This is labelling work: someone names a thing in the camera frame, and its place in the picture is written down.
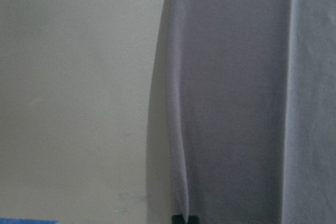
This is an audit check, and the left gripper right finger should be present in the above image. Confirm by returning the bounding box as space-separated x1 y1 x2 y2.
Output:
187 216 200 224

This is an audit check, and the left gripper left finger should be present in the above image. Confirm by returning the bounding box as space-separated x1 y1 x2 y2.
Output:
171 215 187 224

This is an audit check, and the brown t-shirt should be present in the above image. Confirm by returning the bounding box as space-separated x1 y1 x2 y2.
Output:
146 0 335 223

